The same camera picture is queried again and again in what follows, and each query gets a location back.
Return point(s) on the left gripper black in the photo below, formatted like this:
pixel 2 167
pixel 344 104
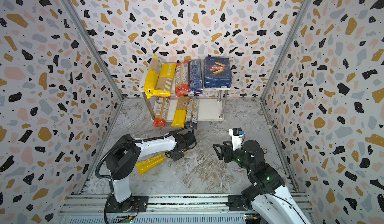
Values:
pixel 177 158

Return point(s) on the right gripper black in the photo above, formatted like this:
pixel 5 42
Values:
pixel 229 151

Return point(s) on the yellow spaghetti bag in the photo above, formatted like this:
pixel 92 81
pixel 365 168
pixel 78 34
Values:
pixel 180 112
pixel 165 80
pixel 146 165
pixel 152 77

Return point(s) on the clear blue-end spaghetti bag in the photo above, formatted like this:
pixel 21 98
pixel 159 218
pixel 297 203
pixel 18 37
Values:
pixel 192 113

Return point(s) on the red-end spaghetti bag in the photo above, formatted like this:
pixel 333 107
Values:
pixel 161 112
pixel 182 79

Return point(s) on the blue Barilla spaghetti box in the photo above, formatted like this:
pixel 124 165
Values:
pixel 195 77

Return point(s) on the blue Barilla penne box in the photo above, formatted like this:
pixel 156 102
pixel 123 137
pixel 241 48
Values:
pixel 217 73

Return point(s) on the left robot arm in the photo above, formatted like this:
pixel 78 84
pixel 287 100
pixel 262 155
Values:
pixel 119 161

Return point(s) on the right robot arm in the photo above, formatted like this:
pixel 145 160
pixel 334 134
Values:
pixel 268 193

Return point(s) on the white two-tier shelf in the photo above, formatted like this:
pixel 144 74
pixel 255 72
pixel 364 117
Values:
pixel 210 109

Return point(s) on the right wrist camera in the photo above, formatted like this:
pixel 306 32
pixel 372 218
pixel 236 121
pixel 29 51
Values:
pixel 237 136

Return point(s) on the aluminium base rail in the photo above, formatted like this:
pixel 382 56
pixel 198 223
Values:
pixel 191 209

